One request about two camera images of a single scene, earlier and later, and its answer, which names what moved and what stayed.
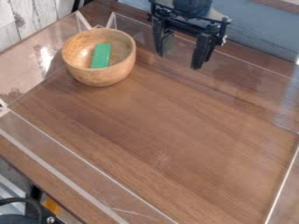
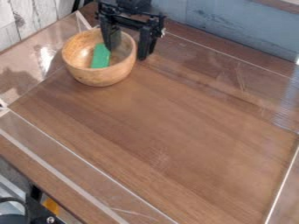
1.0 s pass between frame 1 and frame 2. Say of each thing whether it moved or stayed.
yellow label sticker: stayed
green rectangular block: stayed
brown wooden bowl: stayed
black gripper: moved
